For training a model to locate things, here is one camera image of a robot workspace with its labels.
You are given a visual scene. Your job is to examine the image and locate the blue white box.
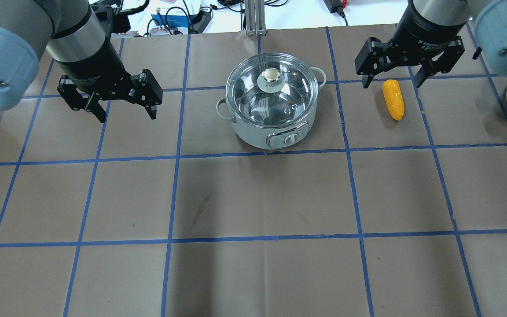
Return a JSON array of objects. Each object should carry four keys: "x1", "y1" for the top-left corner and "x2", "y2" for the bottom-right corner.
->
[{"x1": 151, "y1": 5, "x2": 210, "y2": 34}]

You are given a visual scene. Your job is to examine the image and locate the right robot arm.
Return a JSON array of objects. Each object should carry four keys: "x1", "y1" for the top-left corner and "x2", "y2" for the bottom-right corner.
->
[{"x1": 354, "y1": 0, "x2": 507, "y2": 103}]

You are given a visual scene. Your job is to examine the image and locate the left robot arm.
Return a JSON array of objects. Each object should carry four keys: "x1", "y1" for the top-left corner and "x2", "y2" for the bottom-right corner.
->
[{"x1": 0, "y1": 0, "x2": 163, "y2": 123}]

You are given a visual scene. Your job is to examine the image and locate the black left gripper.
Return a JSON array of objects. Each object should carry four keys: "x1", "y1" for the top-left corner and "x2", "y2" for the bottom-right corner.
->
[{"x1": 58, "y1": 42, "x2": 163, "y2": 124}]

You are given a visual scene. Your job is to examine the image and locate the yellow corn cob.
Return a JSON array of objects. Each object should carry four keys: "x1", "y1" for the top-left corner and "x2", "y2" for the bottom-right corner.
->
[{"x1": 382, "y1": 79, "x2": 406, "y2": 121}]

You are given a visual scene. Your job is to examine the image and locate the aluminium frame post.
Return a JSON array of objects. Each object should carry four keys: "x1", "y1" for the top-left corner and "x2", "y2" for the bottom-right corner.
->
[{"x1": 244, "y1": 0, "x2": 266, "y2": 36}]

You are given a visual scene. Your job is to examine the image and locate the glass pot lid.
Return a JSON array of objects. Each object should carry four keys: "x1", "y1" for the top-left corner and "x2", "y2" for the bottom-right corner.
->
[{"x1": 225, "y1": 53, "x2": 327, "y2": 128}]

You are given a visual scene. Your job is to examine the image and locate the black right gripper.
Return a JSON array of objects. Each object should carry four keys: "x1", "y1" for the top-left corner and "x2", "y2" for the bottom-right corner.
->
[{"x1": 354, "y1": 9, "x2": 465, "y2": 89}]

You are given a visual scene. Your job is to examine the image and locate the pale green electric pot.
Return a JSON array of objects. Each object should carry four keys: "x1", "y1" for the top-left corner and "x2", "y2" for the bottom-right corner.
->
[{"x1": 215, "y1": 52, "x2": 327, "y2": 151}]

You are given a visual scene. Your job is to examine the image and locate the black power adapter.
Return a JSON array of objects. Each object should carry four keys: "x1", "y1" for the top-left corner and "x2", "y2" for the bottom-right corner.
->
[{"x1": 323, "y1": 0, "x2": 348, "y2": 17}]

